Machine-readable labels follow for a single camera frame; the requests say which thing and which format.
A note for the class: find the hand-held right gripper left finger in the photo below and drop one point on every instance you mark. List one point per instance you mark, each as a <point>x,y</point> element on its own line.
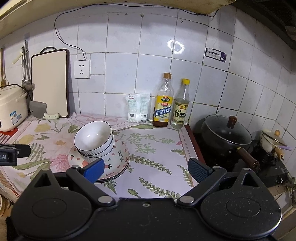
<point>94,170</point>

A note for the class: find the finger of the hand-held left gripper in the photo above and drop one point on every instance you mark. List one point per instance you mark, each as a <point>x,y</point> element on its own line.
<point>23,150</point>

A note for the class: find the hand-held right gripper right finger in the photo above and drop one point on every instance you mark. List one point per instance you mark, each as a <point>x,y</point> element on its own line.
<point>197,170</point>

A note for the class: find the white ribbed bowl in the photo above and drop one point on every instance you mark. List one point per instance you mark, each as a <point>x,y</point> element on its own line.
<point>97,152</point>
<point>99,159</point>
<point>92,136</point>

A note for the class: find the white bunny carrot plate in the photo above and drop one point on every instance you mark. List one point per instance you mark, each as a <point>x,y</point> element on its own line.
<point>118,157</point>

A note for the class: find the red striped cloth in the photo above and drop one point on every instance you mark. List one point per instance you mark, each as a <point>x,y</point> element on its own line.
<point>7,136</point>

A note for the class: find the black wok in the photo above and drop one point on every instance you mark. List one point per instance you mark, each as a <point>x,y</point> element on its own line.
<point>212,148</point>

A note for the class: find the cream rice cooker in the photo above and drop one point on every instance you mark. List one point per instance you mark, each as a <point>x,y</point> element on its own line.
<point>11,109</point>

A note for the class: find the glass wok lid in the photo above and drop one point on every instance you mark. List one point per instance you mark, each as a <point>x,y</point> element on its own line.
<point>226,132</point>

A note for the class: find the floral tablecloth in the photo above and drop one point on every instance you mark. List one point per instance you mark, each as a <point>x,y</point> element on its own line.
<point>150,162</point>

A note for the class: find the clear vinegar bottle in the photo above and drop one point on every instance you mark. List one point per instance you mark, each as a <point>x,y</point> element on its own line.
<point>180,111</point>

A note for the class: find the hanging metal spoon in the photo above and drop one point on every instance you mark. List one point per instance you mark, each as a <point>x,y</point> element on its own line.
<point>30,87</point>

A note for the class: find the yellow label cooking wine bottle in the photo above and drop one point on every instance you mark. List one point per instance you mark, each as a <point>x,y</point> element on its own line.
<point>163,111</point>

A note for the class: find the hanging metal ladle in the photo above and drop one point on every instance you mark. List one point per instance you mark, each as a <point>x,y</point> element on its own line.
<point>24,81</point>

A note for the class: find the cream cutting board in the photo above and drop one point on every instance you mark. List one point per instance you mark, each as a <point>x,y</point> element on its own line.
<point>49,83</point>

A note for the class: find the cream enamel pot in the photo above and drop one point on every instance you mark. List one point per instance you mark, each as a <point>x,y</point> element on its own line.
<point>268,148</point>

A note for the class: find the wooden spatula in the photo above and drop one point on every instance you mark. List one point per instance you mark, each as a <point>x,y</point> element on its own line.
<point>2,78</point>

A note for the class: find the white salt bag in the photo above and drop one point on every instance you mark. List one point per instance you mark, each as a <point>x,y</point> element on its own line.
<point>137,109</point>

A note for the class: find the black gas stove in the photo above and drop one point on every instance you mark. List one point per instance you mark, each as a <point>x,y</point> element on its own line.
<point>272,171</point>

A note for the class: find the cream pot lid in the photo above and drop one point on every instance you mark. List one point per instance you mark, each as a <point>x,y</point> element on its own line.
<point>274,138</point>

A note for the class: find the cream rice paddle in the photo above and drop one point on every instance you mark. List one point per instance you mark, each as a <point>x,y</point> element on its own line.
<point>17,59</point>

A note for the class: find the white wall socket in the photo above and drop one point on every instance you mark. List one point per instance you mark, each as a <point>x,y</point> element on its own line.
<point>82,69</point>

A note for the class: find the dark wall sticker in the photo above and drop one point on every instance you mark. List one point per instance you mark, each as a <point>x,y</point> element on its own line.
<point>216,55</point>

